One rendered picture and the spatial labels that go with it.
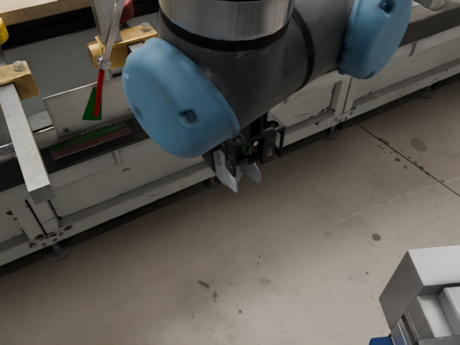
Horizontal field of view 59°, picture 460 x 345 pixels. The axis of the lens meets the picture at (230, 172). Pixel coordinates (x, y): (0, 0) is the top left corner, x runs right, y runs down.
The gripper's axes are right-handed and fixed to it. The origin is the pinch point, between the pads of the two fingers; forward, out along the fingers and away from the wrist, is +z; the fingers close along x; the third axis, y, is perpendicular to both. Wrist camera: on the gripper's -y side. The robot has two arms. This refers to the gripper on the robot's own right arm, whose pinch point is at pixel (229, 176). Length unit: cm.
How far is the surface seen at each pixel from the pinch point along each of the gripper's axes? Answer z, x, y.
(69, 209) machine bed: 63, -25, -63
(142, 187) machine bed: 66, 0, -63
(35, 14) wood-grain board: -6, -15, -55
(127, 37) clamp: -4.4, -1.0, -38.7
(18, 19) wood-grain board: -5, -18, -55
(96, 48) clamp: -3.9, -7.5, -38.6
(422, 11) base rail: 13, 91, -40
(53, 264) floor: 83, -38, -60
